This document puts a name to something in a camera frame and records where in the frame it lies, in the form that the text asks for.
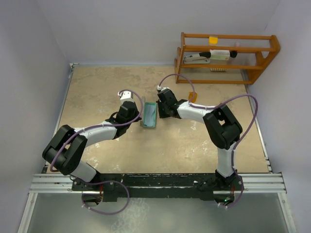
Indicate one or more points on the yellow sticky note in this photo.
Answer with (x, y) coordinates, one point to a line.
(213, 40)

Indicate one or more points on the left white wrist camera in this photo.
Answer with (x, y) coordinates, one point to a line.
(125, 96)

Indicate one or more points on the wooden shelf rack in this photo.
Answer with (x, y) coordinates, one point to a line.
(255, 54)

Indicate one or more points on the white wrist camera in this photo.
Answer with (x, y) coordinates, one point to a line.
(159, 88)
(125, 96)

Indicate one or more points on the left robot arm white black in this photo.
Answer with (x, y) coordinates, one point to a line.
(65, 150)

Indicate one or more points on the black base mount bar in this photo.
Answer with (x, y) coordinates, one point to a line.
(203, 186)

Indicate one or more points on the white red box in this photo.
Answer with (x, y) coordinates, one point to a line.
(223, 55)

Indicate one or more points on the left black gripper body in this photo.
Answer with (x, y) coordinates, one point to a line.
(135, 115)

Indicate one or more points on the grey-brown glasses case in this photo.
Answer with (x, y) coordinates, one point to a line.
(148, 105)

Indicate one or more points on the white stapler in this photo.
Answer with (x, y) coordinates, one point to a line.
(199, 58)

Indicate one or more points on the staples strip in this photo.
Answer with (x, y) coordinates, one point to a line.
(218, 69)

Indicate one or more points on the light blue cleaning cloth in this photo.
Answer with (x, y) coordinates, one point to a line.
(150, 117)

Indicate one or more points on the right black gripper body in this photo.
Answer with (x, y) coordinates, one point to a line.
(163, 109)

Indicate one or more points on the orange sunglasses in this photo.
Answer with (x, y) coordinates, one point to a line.
(192, 97)

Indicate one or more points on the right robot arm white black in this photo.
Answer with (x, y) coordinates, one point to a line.
(223, 129)

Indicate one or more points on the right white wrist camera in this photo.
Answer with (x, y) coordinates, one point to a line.
(159, 88)

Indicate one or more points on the black round knob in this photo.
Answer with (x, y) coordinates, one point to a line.
(233, 53)

